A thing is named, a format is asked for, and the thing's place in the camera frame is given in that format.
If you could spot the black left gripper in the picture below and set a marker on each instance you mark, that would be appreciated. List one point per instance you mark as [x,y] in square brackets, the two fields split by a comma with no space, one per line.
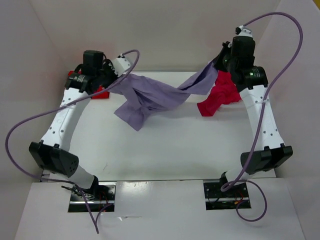
[107,81]

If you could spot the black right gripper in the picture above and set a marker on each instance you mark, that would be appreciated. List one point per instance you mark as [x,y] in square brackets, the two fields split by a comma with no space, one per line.
[222,61]

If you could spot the red t shirt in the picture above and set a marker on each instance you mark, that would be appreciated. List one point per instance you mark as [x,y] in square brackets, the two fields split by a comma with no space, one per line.
[100,93]

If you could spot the lilac t shirt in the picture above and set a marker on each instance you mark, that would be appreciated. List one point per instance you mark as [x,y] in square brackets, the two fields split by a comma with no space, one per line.
[146,96]

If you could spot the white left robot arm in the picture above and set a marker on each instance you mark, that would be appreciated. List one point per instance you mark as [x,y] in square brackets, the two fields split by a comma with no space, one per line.
[51,153]

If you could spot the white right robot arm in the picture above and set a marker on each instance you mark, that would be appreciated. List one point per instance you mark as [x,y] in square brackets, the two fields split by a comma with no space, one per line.
[268,150]

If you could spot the magenta t shirt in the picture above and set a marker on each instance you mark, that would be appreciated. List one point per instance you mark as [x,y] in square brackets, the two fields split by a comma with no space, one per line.
[224,92]

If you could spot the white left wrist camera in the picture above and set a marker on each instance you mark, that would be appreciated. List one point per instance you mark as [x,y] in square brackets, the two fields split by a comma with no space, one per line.
[120,65]

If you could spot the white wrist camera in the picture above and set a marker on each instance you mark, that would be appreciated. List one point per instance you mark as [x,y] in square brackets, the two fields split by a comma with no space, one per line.
[243,31]
[120,65]

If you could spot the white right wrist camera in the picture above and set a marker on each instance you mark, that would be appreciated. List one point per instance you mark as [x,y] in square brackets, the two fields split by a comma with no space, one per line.
[243,31]

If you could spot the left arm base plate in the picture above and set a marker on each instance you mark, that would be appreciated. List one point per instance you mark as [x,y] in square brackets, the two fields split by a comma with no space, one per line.
[104,200]

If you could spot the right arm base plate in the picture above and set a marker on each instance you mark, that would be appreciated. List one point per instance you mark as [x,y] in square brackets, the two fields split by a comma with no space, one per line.
[215,199]

